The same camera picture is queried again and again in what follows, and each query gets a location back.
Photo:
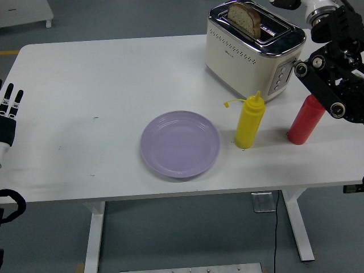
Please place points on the white cabinet with feet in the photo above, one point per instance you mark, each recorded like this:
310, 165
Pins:
22, 11

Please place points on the purple round plate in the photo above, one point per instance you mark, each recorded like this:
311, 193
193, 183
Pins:
180, 145

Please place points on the large metal base plate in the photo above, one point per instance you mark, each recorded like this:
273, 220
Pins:
190, 268

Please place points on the black table control panel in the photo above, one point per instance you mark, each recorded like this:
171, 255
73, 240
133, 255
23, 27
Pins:
352, 189

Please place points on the brown bread slice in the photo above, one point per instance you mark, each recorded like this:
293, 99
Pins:
244, 17

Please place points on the cream and chrome toaster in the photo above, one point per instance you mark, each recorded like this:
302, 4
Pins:
236, 65

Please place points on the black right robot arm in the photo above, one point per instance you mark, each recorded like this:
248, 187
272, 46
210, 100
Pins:
332, 74

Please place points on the small metal floor plate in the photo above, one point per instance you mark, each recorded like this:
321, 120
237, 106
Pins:
263, 202

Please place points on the white table leg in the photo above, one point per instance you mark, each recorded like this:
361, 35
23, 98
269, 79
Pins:
298, 227
95, 236

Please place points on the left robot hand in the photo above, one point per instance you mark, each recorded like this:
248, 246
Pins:
7, 130

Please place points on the yellow squeeze bottle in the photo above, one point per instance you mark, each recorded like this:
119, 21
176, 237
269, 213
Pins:
248, 125

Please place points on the red squeeze bottle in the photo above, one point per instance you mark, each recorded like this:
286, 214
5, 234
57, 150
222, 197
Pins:
304, 122

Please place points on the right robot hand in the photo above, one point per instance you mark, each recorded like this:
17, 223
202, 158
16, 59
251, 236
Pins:
315, 3

